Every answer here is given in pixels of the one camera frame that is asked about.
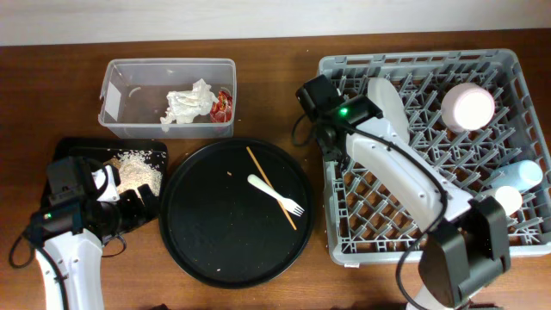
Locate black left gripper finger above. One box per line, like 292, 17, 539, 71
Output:
138, 183, 160, 211
119, 189, 142, 207

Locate peanut shells and rice scraps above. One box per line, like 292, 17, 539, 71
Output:
106, 151, 163, 197

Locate grey plate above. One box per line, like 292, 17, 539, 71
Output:
367, 77, 410, 144

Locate wooden chopstick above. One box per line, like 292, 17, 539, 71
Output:
246, 146, 297, 231

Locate white plastic fork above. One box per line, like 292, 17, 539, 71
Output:
247, 174, 305, 216

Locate white tissue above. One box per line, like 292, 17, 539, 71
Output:
160, 78, 219, 133

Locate red snack wrapper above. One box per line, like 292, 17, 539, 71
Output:
209, 89, 233, 123

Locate pink bowl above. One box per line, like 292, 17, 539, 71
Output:
441, 83, 496, 133

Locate white cup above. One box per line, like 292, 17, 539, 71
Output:
480, 186, 523, 216

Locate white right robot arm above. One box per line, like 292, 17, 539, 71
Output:
295, 75, 521, 309

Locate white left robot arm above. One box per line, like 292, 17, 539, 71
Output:
18, 157, 160, 309

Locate clear plastic waste bin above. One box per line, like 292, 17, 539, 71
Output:
98, 58, 237, 139

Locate black rectangular tray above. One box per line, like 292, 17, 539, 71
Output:
40, 137, 169, 216

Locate round black serving tray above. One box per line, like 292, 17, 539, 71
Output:
159, 138, 316, 289

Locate light blue cup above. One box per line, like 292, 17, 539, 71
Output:
490, 160, 543, 192

